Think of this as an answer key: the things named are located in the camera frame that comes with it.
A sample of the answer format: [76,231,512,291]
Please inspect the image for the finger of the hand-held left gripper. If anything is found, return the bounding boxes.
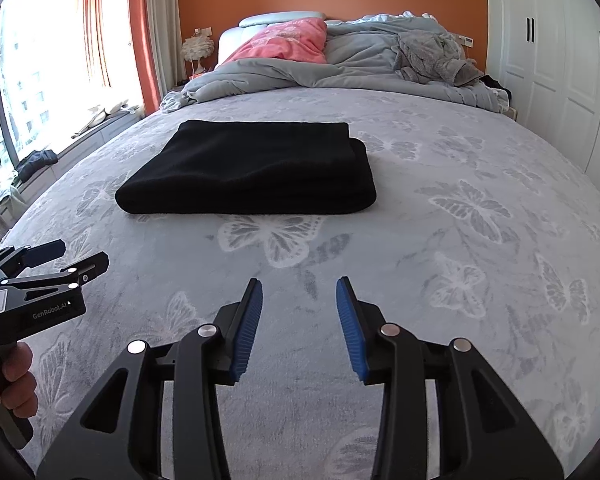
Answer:
[0,239,67,275]
[2,251,110,302]

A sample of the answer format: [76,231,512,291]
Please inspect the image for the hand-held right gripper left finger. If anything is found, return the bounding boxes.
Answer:
[36,277,264,480]

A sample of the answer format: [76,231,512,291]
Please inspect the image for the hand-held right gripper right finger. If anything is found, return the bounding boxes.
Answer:
[335,276,563,480]

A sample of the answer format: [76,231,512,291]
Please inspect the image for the black pants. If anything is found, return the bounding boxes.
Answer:
[115,120,377,216]

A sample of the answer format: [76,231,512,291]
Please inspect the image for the person's left hand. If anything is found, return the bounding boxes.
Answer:
[0,341,39,409]

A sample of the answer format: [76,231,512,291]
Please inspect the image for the dark clothes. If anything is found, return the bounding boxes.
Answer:
[17,149,61,183]

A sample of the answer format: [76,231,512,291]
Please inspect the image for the grey butterfly blanket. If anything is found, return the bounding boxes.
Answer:
[0,82,600,480]

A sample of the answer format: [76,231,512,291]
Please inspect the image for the pale cloth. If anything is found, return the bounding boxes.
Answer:
[72,102,141,136]

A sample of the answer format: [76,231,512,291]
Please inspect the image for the window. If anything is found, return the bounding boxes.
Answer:
[0,0,131,171]

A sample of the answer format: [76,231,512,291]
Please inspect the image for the orange curtain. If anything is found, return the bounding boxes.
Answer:
[77,0,162,117]

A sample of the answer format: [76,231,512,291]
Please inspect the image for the white feather lamp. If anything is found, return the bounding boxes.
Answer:
[181,27,215,81]

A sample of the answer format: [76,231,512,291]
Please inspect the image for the pink garment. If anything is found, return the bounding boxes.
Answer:
[219,17,328,66]

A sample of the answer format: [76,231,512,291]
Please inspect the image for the white wardrobe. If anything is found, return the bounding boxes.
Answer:
[485,0,600,196]

